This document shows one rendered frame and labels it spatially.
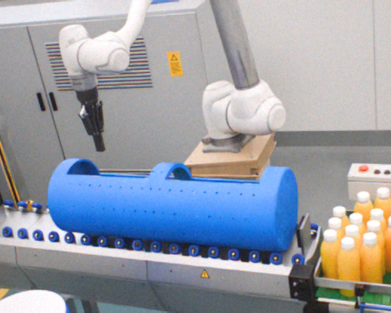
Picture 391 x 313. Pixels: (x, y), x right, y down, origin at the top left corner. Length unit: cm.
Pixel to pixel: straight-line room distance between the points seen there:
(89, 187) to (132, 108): 164
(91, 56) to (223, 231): 70
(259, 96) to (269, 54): 243
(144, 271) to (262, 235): 53
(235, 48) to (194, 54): 123
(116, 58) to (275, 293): 93
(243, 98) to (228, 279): 69
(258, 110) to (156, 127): 152
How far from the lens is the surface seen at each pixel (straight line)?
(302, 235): 209
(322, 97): 487
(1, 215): 283
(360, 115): 489
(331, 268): 202
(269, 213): 199
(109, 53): 199
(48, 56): 401
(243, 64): 239
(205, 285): 224
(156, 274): 232
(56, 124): 418
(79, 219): 233
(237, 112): 246
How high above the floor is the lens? 217
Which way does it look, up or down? 28 degrees down
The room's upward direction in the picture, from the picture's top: 9 degrees counter-clockwise
